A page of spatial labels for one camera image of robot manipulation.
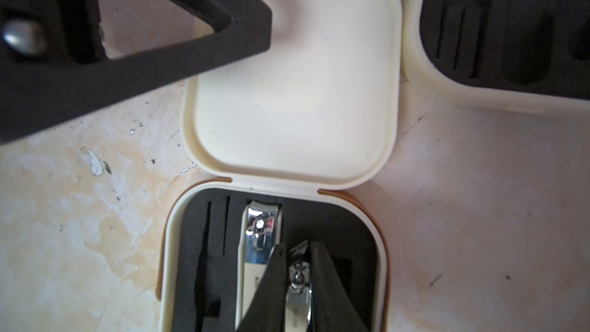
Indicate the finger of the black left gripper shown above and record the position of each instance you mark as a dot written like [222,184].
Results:
[62,59]

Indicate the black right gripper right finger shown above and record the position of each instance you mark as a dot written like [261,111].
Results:
[332,309]

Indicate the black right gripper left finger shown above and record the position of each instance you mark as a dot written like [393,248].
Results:
[267,310]

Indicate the small silver clipper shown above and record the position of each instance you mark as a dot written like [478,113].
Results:
[298,300]

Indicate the cream nail clipper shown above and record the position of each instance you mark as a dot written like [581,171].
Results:
[260,232]

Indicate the cream nail kit case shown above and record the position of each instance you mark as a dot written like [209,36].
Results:
[297,125]
[529,56]

